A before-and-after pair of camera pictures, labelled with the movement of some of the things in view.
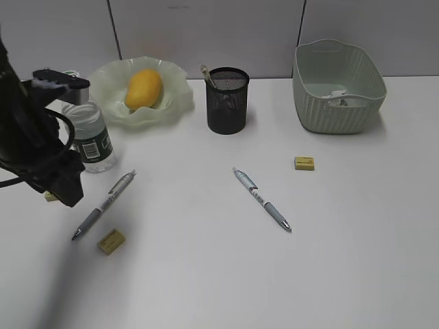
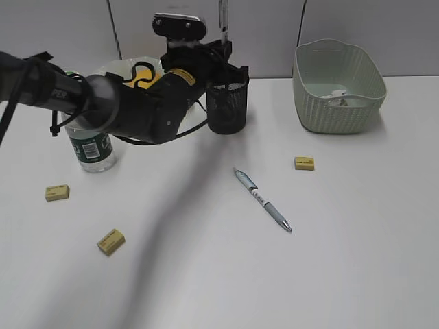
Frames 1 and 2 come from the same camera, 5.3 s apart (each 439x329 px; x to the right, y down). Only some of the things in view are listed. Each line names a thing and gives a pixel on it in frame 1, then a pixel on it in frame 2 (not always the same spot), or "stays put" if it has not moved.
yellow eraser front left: [111, 241] stays put
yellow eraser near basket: [304, 163] stays put
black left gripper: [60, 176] to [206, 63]
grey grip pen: [114, 192] to [224, 20]
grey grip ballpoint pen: [253, 190] stays put
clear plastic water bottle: [92, 136] stays put
